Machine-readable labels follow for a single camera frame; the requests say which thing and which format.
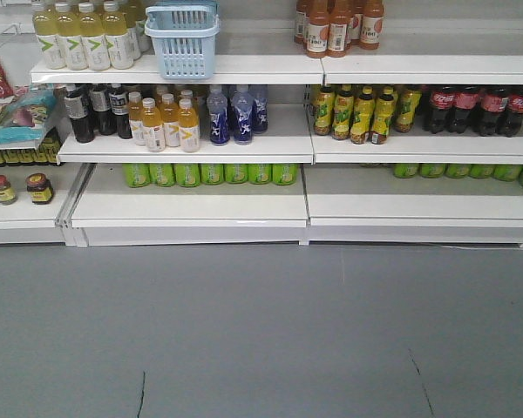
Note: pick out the white shelf board middle right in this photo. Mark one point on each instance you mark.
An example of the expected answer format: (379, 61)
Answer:
(419, 146)

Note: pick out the dark tea bottle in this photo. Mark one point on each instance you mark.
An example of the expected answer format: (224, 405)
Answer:
(119, 103)
(77, 109)
(99, 97)

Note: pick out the white shelf board upper right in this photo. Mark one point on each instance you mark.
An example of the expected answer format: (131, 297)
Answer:
(472, 54)

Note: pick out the orange C100 drink bottle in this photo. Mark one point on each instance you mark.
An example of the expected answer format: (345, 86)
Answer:
(373, 16)
(318, 29)
(339, 23)

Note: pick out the white shelf board upper left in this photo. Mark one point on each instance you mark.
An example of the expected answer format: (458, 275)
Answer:
(242, 57)

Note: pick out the blue sports drink bottle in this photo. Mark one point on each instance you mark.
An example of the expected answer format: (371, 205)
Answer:
(259, 92)
(242, 103)
(217, 105)

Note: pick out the white shelf board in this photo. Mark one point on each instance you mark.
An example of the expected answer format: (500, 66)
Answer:
(242, 57)
(472, 54)
(347, 195)
(108, 202)
(287, 140)
(419, 146)

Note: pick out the white shelf board bottom right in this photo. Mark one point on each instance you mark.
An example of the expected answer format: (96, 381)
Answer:
(347, 195)

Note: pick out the orange juice bottle white label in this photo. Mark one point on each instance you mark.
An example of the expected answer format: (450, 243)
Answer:
(169, 112)
(153, 128)
(189, 126)

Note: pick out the white shelf board bottom left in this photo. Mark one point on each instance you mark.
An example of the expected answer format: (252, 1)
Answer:
(108, 202)

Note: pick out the white shelf board middle left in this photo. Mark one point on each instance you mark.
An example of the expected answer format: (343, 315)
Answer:
(287, 140)

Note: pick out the light blue plastic basket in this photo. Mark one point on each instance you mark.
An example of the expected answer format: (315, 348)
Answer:
(183, 34)

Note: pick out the yellow lemon tea bottle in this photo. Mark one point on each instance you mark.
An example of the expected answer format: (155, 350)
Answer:
(384, 109)
(323, 103)
(342, 109)
(363, 110)

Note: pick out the pale yellow drink bottle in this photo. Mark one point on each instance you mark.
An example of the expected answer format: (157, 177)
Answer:
(93, 37)
(44, 23)
(117, 38)
(70, 38)

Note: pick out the red lid sauce jar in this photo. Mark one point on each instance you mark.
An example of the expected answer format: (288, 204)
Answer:
(7, 193)
(40, 189)

